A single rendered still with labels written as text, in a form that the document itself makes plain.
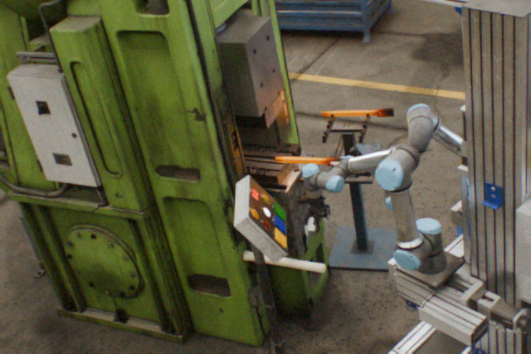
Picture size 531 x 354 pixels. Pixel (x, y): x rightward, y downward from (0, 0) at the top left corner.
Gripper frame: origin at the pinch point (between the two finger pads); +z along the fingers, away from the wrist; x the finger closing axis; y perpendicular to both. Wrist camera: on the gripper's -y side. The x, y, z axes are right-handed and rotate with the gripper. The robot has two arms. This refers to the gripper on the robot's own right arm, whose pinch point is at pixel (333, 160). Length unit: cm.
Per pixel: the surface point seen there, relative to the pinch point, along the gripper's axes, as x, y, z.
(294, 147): 15.0, 3.9, 28.8
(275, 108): 0.2, -30.1, 26.2
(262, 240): -71, -5, 6
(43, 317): -59, 95, 193
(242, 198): -59, -17, 20
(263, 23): 5, -75, 25
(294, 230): -16.2, 36.4, 22.8
